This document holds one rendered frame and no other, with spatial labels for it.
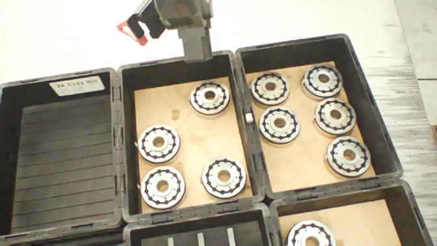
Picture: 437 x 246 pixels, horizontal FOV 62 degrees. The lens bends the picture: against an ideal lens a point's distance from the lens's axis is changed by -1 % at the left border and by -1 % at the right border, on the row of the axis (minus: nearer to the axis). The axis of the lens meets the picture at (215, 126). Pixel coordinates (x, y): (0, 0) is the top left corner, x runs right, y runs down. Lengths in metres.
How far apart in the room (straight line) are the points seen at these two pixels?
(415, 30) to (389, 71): 1.19
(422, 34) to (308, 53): 1.51
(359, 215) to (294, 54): 0.43
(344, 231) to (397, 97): 0.52
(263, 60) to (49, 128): 0.59
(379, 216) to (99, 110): 0.74
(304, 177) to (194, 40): 0.43
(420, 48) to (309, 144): 1.54
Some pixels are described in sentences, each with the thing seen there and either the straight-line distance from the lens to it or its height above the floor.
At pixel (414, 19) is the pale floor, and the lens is 2.53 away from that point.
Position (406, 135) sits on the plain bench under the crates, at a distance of 1.19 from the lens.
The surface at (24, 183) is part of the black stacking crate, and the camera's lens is 1.02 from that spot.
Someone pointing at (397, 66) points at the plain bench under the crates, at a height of 0.70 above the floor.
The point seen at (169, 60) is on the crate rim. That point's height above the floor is 0.93.
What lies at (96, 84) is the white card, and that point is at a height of 0.88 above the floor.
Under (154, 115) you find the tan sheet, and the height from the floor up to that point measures 0.83.
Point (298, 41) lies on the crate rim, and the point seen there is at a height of 0.93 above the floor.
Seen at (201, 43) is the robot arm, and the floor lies 1.14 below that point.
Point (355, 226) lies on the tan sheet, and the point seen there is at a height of 0.83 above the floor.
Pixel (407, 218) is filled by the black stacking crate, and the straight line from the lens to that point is 0.88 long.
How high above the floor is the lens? 1.68
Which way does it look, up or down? 63 degrees down
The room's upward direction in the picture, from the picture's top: 4 degrees counter-clockwise
